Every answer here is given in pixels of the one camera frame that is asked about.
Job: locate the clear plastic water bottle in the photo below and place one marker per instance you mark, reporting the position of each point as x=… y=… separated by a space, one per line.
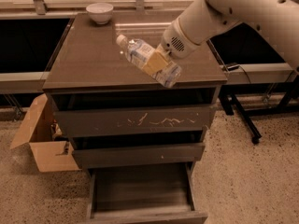
x=137 y=52

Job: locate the grey bottom drawer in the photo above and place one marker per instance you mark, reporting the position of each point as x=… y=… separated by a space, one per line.
x=148 y=194

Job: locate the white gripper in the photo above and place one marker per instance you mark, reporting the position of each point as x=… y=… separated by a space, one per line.
x=175 y=42

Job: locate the white ceramic bowl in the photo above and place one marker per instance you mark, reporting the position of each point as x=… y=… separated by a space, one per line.
x=100 y=13

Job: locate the small black device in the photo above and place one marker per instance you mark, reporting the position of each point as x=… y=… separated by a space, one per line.
x=231 y=66

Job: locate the grey drawer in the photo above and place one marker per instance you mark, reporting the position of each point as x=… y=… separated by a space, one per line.
x=138 y=149
x=133 y=112
x=148 y=194

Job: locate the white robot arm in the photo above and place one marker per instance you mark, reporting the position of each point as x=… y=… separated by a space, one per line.
x=276 y=21

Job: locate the grey middle drawer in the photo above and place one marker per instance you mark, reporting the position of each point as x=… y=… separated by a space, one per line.
x=138 y=149

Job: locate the open cardboard box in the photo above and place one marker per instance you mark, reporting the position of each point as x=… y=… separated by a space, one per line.
x=35 y=130

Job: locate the black metal stand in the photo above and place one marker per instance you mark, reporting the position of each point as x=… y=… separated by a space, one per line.
x=229 y=100

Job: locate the grey drawer cabinet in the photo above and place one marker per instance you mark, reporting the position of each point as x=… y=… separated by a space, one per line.
x=90 y=61

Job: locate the grey top drawer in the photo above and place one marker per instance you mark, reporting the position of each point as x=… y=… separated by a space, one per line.
x=133 y=112

